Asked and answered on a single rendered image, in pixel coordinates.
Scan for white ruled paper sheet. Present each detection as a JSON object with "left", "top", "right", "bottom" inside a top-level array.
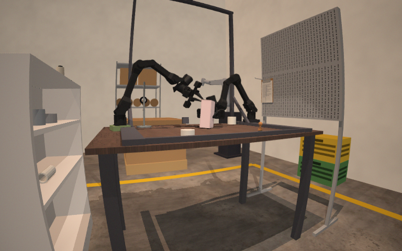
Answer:
[{"left": 262, "top": 81, "right": 273, "bottom": 103}]

